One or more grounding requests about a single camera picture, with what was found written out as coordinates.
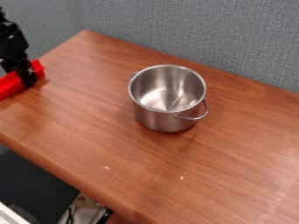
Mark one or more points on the red rectangular block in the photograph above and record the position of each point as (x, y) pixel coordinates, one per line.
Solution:
(11, 83)

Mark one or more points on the stainless steel pot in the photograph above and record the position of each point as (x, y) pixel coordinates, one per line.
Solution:
(169, 96)

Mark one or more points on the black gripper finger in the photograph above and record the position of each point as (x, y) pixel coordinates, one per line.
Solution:
(9, 65)
(27, 73)

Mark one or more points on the grey table leg bracket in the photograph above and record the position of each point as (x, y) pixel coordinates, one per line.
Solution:
(86, 211)

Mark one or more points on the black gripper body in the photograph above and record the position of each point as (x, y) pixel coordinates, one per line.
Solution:
(14, 44)

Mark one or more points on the white object at corner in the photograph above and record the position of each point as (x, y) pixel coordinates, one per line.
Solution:
(10, 217)

